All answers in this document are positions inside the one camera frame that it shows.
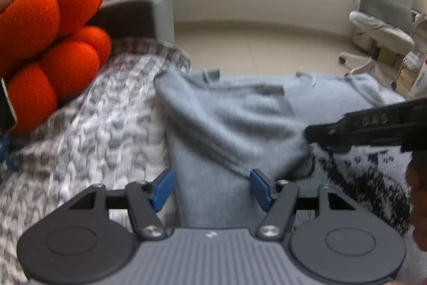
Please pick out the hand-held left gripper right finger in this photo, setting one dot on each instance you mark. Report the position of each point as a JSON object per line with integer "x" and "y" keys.
{"x": 262, "y": 186}

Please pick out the grey sofa armrest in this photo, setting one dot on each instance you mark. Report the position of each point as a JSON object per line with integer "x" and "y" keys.
{"x": 140, "y": 14}

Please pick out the clear plastic bags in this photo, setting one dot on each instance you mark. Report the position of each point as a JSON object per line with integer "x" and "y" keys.
{"x": 417, "y": 74}

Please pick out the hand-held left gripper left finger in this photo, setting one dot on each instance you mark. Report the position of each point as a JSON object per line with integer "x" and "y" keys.
{"x": 163, "y": 188}

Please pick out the smartphone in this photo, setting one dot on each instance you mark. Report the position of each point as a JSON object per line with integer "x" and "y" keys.
{"x": 6, "y": 108}

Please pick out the person's right hand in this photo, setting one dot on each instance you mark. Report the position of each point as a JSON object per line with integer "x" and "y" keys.
{"x": 418, "y": 191}

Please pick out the grey office chair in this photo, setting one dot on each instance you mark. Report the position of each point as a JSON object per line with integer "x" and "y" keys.
{"x": 387, "y": 4}

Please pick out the grey knit sweater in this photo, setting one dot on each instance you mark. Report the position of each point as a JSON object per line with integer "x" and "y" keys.
{"x": 227, "y": 124}

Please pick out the grey quilted blanket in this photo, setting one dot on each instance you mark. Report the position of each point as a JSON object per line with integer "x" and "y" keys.
{"x": 93, "y": 138}

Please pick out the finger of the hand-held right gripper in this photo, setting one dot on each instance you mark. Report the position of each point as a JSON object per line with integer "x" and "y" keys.
{"x": 328, "y": 134}

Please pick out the orange flower cushion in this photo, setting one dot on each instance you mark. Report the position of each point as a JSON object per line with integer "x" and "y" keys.
{"x": 40, "y": 38}

